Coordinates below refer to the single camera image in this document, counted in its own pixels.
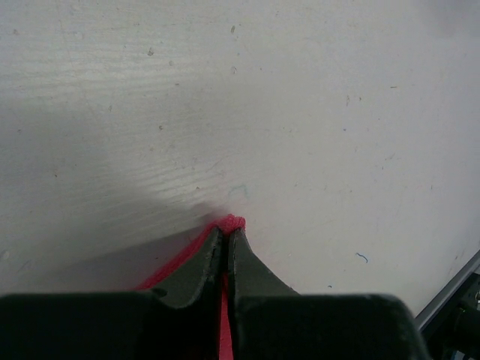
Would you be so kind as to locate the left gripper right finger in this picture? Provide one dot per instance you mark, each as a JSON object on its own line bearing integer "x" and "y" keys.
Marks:
{"x": 258, "y": 304}

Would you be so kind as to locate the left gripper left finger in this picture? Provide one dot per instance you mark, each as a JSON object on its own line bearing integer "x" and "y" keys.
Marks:
{"x": 188, "y": 318}

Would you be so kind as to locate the grey and pink towel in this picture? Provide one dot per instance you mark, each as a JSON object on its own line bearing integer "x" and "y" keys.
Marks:
{"x": 227, "y": 224}

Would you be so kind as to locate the aluminium mounting rail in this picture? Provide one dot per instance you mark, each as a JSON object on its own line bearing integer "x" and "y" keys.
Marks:
{"x": 447, "y": 292}

